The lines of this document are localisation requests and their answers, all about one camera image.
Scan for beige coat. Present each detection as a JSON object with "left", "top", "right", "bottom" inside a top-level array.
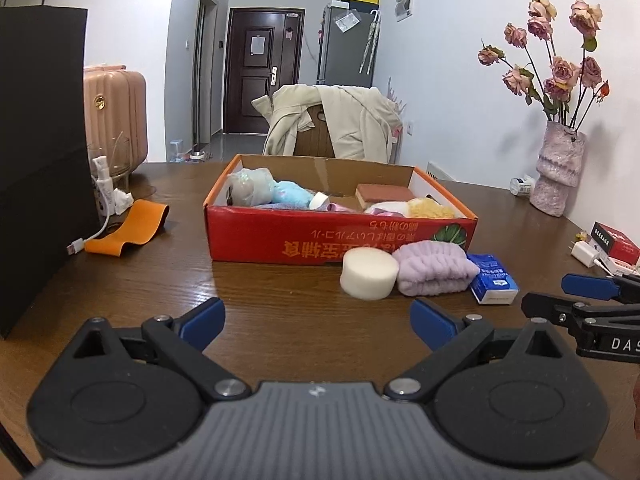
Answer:
[{"left": 251, "top": 84, "right": 401, "bottom": 163}]

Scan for orange strap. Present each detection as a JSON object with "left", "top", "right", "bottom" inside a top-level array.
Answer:
[{"left": 84, "top": 199, "right": 171, "bottom": 257}]

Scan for dried pink roses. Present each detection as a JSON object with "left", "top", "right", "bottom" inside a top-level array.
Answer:
[{"left": 477, "top": 0, "right": 612, "bottom": 131}]

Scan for pink textured vase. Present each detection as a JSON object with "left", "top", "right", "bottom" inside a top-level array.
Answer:
[{"left": 529, "top": 120, "right": 587, "bottom": 217}]

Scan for pink suitcase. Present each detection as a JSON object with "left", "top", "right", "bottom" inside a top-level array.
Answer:
[{"left": 82, "top": 64, "right": 148, "bottom": 176}]

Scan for white round sponge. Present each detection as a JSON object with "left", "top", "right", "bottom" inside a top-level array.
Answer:
[{"left": 340, "top": 248, "right": 400, "bottom": 302}]

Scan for black paper bag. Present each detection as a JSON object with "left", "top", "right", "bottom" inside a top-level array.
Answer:
[{"left": 0, "top": 0, "right": 101, "bottom": 339}]

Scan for white hamster plush toy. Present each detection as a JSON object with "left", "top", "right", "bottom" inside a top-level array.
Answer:
[{"left": 367, "top": 201, "right": 411, "bottom": 216}]

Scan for red cardboard box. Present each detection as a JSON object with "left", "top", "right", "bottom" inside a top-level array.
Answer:
[{"left": 203, "top": 154, "right": 478, "bottom": 265}]

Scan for white usb cable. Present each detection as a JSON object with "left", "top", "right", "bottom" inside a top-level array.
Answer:
[{"left": 67, "top": 210, "right": 121, "bottom": 256}]

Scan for brown scouring sponge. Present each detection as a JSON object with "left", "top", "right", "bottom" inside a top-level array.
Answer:
[{"left": 356, "top": 183, "right": 416, "bottom": 204}]

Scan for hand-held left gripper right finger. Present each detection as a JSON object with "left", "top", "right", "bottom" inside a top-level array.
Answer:
[{"left": 382, "top": 297, "right": 566, "bottom": 403}]

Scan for white folded umbrella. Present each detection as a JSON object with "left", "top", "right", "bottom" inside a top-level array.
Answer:
[{"left": 359, "top": 9, "right": 382, "bottom": 75}]

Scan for brown wooden chair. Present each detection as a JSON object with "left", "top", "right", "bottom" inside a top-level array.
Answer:
[{"left": 294, "top": 104, "right": 336, "bottom": 158}]

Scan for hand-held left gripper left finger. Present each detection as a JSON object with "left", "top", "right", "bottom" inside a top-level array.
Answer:
[{"left": 70, "top": 296, "right": 252, "bottom": 402}]

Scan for interior door frame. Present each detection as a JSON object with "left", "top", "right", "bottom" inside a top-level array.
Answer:
[{"left": 195, "top": 0, "right": 219, "bottom": 148}]

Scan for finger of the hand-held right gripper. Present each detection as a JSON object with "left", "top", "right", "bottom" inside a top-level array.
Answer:
[
  {"left": 521, "top": 292, "right": 608, "bottom": 322},
  {"left": 561, "top": 273, "right": 640, "bottom": 306}
]

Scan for red and black box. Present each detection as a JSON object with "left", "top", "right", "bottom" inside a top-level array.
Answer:
[{"left": 592, "top": 221, "right": 640, "bottom": 274}]

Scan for grey refrigerator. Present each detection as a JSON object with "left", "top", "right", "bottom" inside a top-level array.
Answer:
[{"left": 316, "top": 4, "right": 381, "bottom": 88}]

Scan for lavender fluffy headband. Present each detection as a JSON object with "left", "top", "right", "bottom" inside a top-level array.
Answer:
[{"left": 391, "top": 240, "right": 481, "bottom": 297}]

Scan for light blue plush toy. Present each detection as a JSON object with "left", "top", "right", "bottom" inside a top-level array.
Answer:
[{"left": 272, "top": 180, "right": 313, "bottom": 207}]

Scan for blue tissue pack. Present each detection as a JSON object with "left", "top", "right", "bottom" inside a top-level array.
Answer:
[{"left": 467, "top": 253, "right": 519, "bottom": 306}]

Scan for white charger plug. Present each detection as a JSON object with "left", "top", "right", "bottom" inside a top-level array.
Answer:
[{"left": 571, "top": 241, "right": 602, "bottom": 267}]

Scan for dark brown entrance door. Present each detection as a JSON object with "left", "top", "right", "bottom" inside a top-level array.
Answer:
[{"left": 223, "top": 7, "right": 305, "bottom": 136}]

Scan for clear glass vase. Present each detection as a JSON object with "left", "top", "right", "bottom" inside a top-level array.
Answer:
[{"left": 87, "top": 132, "right": 132, "bottom": 181}]

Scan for yellow plush toy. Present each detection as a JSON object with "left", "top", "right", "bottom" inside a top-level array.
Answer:
[{"left": 407, "top": 197, "right": 456, "bottom": 219}]

